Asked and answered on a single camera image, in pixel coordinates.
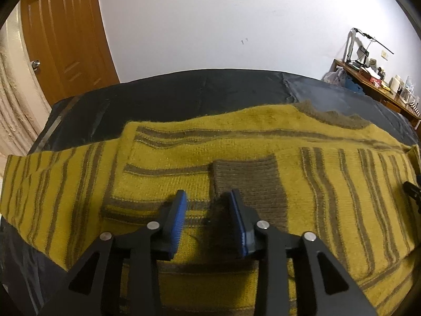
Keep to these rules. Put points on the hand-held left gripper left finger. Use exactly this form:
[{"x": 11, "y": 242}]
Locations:
[{"x": 177, "y": 223}]

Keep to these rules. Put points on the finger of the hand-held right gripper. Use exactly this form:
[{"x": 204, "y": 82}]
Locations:
[{"x": 413, "y": 191}]

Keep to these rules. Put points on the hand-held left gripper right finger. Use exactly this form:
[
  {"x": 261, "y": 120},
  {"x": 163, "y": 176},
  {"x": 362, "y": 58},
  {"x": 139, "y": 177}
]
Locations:
[{"x": 239, "y": 223}]

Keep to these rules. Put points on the yellow striped knit sweater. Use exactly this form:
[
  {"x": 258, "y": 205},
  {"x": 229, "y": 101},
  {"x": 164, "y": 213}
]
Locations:
[{"x": 329, "y": 184}]

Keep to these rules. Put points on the black white striped item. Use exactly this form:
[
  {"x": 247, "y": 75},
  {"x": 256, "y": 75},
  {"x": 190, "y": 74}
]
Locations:
[{"x": 417, "y": 112}]

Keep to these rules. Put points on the brown wooden desk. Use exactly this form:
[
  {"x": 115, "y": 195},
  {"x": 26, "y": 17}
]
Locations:
[{"x": 381, "y": 97}]

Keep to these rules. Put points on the yellow notepad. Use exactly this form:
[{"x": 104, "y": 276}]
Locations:
[{"x": 385, "y": 86}]

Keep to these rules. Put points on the white jug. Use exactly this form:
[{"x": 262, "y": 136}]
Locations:
[{"x": 395, "y": 84}]

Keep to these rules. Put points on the red box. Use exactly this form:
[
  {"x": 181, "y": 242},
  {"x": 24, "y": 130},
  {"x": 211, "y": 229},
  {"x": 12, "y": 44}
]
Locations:
[{"x": 375, "y": 79}]

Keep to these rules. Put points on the blue storage box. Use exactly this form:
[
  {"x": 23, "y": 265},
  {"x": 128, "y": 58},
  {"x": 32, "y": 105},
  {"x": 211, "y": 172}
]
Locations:
[{"x": 353, "y": 87}]

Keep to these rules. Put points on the small grey container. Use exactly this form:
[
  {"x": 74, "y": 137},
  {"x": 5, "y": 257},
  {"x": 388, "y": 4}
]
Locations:
[{"x": 372, "y": 63}]

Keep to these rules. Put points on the clear plastic bag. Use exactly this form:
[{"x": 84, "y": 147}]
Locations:
[{"x": 334, "y": 78}]

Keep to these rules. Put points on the small black screen on stand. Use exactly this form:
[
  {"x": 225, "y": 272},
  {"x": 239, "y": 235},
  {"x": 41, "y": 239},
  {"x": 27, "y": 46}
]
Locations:
[{"x": 361, "y": 52}]

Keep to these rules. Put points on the black desk lamp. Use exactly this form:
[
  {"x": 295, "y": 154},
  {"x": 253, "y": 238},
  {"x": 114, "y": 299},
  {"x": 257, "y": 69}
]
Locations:
[{"x": 351, "y": 44}]

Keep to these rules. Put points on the cream quilted mattress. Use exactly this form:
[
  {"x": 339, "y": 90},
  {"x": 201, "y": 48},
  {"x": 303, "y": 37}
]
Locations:
[{"x": 16, "y": 105}]

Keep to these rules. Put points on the silver door knob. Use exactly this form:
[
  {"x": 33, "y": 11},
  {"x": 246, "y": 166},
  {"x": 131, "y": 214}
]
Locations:
[{"x": 35, "y": 65}]

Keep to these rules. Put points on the brown wooden door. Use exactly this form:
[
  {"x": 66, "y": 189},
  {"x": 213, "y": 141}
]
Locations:
[{"x": 65, "y": 39}]

